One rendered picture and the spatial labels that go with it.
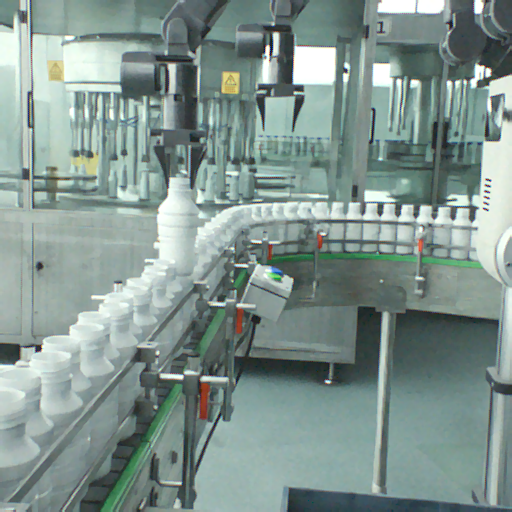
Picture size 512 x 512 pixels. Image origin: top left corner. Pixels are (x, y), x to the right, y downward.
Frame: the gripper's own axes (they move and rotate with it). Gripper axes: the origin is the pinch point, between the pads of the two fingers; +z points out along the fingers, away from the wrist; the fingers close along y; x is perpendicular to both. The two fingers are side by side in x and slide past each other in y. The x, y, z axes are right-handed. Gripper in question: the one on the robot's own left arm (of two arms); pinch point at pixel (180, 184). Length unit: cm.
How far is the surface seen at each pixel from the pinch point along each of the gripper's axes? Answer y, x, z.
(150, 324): 1.7, -30.7, 17.3
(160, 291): 0.5, -18.4, 15.1
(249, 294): 11.6, 11.5, 20.8
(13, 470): 1, -79, 18
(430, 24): 97, 499, -91
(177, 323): 1.2, -6.3, 22.8
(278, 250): 11, 124, 28
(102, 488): 2, -56, 29
